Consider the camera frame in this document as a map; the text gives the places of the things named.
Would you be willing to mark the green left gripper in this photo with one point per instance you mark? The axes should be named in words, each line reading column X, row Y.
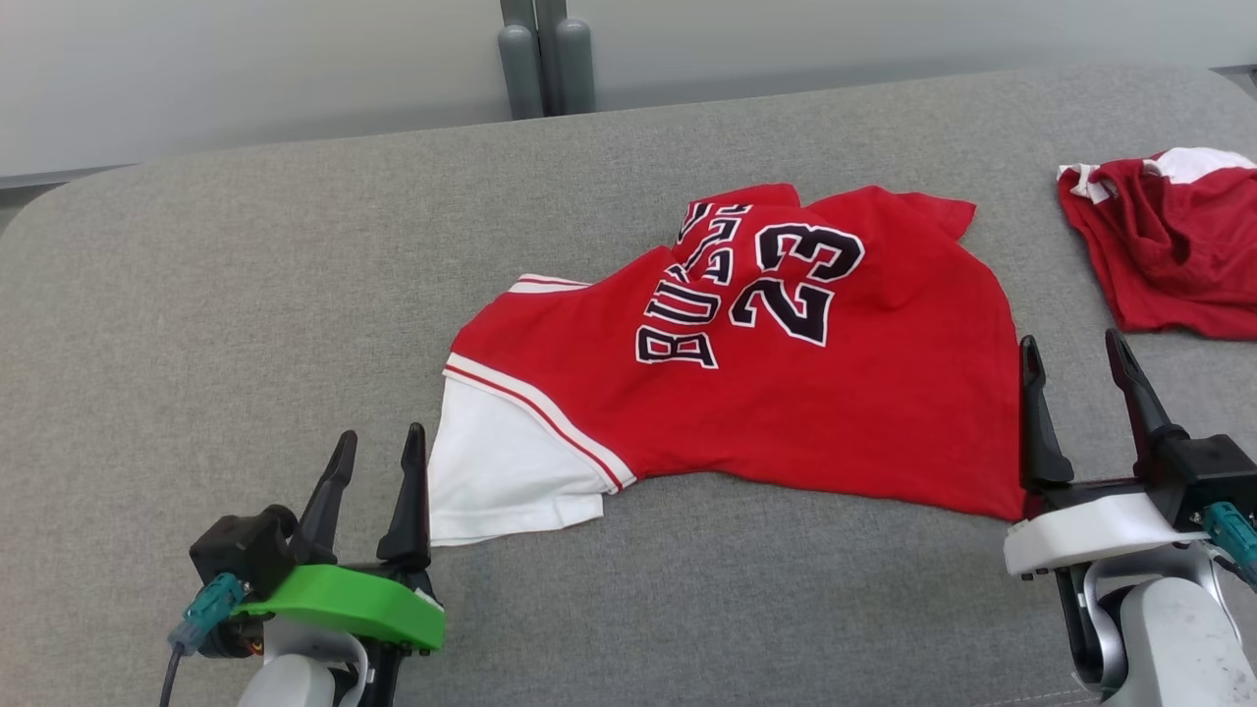
column 363, row 604

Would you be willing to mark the grey vertical wall frame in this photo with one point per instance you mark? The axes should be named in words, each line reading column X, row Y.
column 548, row 39

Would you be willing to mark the red number 23 jersey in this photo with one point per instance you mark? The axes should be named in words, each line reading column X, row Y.
column 835, row 393

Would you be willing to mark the grey cylindrical post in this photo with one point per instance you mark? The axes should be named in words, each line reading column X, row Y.
column 576, row 69
column 520, row 74

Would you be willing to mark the red shorts with white stripe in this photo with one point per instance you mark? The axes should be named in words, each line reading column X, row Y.
column 1178, row 255

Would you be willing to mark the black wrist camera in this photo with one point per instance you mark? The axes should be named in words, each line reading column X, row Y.
column 241, row 545
column 1208, row 471

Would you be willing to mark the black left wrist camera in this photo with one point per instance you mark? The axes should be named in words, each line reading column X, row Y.
column 241, row 545

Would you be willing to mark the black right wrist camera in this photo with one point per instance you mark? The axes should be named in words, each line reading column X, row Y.
column 1208, row 471

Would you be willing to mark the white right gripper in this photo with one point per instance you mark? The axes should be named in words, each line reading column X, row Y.
column 1100, row 530

